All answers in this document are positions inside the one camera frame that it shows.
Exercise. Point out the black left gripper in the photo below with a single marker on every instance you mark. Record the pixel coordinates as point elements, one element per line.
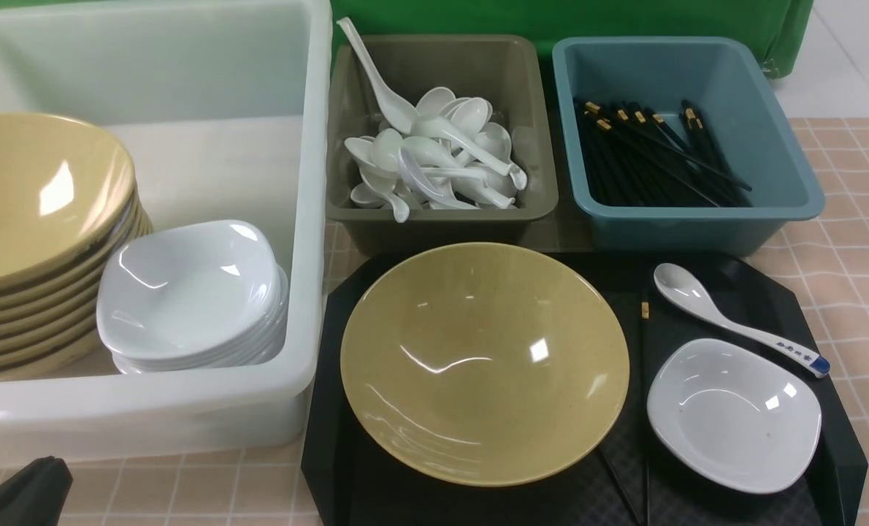
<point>36,494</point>

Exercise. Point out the yellow noodle bowl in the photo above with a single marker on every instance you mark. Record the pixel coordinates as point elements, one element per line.
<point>485,364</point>

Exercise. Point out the black chopstick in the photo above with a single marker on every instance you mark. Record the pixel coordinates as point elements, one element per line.
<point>619,486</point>
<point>643,425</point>

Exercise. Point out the white spoon blue handle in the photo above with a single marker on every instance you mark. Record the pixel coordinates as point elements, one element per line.
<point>682,289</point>

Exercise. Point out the white square side dish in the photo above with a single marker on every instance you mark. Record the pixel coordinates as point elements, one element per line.
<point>734,417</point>

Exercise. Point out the stack of white dishes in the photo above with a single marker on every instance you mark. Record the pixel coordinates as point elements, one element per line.
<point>196,297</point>

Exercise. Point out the stack of yellow bowls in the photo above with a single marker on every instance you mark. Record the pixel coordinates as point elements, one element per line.
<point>68,201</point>

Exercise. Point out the large white plastic tub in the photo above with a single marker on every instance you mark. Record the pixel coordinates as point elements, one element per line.
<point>223,106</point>

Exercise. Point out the upright white soup spoon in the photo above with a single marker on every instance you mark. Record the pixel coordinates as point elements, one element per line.
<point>396,110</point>

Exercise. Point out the pile of white soup spoons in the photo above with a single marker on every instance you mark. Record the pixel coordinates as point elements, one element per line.
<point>449,168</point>

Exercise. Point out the black serving tray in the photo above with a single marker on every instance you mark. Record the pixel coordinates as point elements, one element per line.
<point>354,482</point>

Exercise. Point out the olive green spoon bin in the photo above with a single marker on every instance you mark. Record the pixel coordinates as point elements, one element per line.
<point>502,69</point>

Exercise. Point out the pile of black chopsticks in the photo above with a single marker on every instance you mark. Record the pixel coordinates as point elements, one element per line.
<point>633,157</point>

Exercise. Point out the blue chopstick bin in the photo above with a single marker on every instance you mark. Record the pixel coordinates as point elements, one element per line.
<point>722,78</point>

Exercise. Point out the green cloth backdrop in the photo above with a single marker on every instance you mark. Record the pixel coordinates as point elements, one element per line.
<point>772,30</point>

